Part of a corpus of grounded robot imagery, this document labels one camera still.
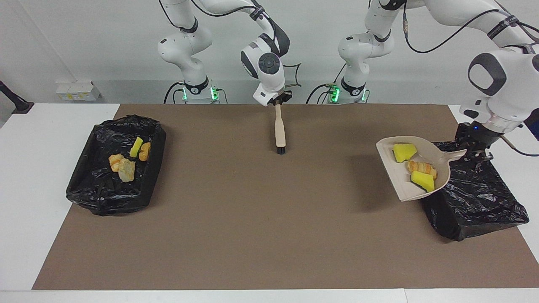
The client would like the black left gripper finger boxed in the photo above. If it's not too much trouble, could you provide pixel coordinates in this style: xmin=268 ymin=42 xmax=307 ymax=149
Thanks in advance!
xmin=462 ymin=148 xmax=493 ymax=163

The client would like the beige hand brush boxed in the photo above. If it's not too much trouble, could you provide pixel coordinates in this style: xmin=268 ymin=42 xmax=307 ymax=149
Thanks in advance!
xmin=275 ymin=104 xmax=287 ymax=154

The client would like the yellow sponge piece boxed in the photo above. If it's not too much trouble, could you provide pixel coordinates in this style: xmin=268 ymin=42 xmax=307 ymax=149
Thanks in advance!
xmin=392 ymin=143 xmax=418 ymax=163
xmin=411 ymin=170 xmax=436 ymax=193

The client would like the beige plastic dustpan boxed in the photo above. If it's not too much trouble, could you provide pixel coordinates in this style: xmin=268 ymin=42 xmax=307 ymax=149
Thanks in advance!
xmin=376 ymin=136 xmax=468 ymax=202

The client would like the green and yellow sponge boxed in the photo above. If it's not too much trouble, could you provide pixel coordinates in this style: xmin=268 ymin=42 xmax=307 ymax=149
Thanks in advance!
xmin=129 ymin=136 xmax=144 ymax=159

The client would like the pale bread chunk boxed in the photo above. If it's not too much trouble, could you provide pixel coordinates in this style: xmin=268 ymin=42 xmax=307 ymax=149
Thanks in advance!
xmin=118 ymin=158 xmax=136 ymax=183

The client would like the bin covered by black bag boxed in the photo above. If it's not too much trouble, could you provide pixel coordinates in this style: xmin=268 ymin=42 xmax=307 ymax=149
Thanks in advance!
xmin=419 ymin=141 xmax=530 ymax=242

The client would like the open bin with black bag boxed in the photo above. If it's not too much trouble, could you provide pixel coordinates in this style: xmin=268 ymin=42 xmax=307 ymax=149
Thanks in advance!
xmin=66 ymin=115 xmax=167 ymax=216

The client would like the brown table mat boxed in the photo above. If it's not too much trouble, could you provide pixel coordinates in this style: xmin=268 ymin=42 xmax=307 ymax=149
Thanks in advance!
xmin=32 ymin=104 xmax=539 ymax=290

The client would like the black stand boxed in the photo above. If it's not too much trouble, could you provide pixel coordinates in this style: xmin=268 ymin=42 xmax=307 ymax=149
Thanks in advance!
xmin=0 ymin=80 xmax=34 ymax=114

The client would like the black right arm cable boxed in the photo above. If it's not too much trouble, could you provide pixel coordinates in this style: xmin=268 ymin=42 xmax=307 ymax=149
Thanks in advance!
xmin=158 ymin=0 xmax=303 ymax=89

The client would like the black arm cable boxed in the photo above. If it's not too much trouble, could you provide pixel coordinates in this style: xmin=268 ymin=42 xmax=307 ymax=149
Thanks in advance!
xmin=158 ymin=0 xmax=303 ymax=89
xmin=402 ymin=0 xmax=539 ymax=157

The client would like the black left base cable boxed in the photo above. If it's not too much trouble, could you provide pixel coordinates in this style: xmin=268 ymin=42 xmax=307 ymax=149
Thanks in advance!
xmin=305 ymin=66 xmax=347 ymax=104

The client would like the black base cable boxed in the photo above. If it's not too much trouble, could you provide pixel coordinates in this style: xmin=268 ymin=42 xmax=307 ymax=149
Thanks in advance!
xmin=305 ymin=66 xmax=347 ymax=104
xmin=163 ymin=82 xmax=187 ymax=104

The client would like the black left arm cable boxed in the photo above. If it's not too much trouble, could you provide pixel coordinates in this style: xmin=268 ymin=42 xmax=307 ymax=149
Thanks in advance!
xmin=402 ymin=0 xmax=539 ymax=157

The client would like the black right base cable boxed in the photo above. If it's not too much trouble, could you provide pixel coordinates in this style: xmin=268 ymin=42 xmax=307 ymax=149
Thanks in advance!
xmin=163 ymin=82 xmax=187 ymax=104

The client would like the white wall socket box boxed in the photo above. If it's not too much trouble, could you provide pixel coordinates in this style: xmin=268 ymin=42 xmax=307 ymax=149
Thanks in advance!
xmin=56 ymin=82 xmax=101 ymax=101

